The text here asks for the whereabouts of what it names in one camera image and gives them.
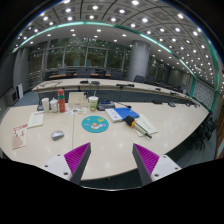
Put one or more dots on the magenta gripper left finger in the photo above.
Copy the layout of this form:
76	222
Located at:
70	166

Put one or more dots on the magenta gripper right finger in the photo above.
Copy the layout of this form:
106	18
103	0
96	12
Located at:
151	166

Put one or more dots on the grey computer mouse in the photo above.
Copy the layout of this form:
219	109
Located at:
56	135

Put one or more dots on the round teal mouse pad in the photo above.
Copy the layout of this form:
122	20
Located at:
95	124

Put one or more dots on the pale green paper sheets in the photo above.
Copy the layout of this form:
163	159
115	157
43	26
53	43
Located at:
146	124

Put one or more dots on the black and orange microphone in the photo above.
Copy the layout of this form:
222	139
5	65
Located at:
130	121

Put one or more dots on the colourful sticker sheet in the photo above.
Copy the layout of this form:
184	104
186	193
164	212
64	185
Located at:
76	111

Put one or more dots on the blue folder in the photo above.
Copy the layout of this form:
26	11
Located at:
124	112

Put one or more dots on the white notebook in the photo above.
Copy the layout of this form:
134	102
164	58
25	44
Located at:
115	117

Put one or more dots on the white paper sheet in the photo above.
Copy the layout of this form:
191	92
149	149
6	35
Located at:
36	119

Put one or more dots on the black office chair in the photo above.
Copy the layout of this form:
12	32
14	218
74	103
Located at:
204	131

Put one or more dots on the beige cardboard box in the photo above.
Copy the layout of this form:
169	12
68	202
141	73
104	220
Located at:
77	99

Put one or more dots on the white paper cup green band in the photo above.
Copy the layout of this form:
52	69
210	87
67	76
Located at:
92	102

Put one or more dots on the grey desk phone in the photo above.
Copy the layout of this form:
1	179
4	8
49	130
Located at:
105	104

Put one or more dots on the white plastic jar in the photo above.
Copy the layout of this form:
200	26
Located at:
54	105

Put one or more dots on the red and white booklet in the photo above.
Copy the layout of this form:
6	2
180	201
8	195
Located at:
19	137

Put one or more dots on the red cylindrical bottle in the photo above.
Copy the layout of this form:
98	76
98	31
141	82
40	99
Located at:
61	100

